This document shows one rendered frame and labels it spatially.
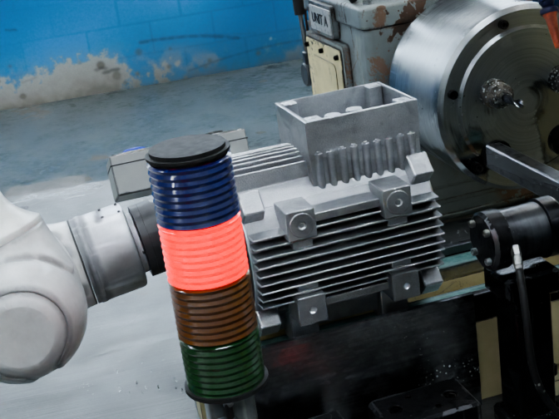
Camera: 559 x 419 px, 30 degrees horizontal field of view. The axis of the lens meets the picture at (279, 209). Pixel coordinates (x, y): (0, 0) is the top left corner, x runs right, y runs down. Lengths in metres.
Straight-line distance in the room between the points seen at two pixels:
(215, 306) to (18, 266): 0.18
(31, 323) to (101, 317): 0.69
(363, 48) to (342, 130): 0.54
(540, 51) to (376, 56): 0.27
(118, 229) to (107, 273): 0.04
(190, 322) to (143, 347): 0.65
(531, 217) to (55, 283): 0.46
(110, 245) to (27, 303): 0.21
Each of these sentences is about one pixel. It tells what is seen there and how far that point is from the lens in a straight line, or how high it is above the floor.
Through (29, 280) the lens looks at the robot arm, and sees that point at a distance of 0.83.
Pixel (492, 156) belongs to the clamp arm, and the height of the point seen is 1.02.
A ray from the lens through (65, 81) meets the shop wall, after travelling 6.77.
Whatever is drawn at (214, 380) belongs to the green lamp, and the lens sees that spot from 0.77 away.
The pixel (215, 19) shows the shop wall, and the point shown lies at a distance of 6.76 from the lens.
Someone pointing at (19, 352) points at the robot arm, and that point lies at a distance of 0.84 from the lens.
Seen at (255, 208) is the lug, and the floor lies 1.08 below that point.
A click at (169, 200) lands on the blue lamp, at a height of 1.19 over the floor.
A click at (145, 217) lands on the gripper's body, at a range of 1.03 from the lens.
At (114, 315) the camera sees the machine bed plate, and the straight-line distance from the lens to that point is 1.51.
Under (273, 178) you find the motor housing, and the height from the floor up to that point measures 1.09.
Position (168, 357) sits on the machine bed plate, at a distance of 1.37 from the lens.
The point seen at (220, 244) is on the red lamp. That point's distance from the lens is 0.73.
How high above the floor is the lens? 1.41
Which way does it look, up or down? 20 degrees down
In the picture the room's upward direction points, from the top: 8 degrees counter-clockwise
